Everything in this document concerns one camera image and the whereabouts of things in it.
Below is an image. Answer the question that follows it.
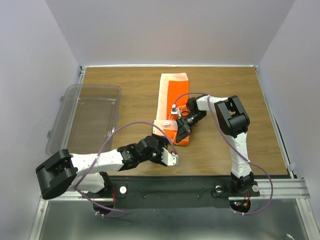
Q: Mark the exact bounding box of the clear plastic bin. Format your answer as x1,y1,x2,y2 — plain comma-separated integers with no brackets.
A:
46,84,122,156

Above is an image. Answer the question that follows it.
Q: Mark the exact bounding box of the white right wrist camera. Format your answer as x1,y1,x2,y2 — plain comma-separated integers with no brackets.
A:
170,104,182,117

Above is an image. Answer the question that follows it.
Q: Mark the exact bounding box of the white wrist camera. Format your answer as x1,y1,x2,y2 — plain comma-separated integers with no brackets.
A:
170,104,182,117
161,148,179,167

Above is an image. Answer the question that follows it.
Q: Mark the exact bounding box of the aluminium frame rail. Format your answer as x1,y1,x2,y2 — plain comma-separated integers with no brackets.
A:
39,178,312,201

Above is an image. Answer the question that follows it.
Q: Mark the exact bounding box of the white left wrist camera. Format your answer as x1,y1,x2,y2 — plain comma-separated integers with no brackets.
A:
161,148,179,167

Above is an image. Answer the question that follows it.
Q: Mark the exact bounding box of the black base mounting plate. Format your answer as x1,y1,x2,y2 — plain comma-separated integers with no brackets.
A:
110,176,260,209

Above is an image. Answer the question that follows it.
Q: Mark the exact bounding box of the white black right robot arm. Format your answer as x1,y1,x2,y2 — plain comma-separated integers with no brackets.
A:
171,95,259,195

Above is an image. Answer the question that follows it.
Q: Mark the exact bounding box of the orange white cartoon towel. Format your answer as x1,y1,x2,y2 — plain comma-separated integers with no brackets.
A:
151,72,192,147

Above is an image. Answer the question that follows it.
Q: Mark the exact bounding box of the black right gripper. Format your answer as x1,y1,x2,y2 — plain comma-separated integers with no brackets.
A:
175,110,207,143

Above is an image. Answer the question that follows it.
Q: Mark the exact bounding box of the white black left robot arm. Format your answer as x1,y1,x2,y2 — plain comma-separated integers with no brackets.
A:
35,134,178,200

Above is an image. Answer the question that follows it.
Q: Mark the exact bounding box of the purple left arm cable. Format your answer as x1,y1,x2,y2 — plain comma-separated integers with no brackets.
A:
74,121,178,218

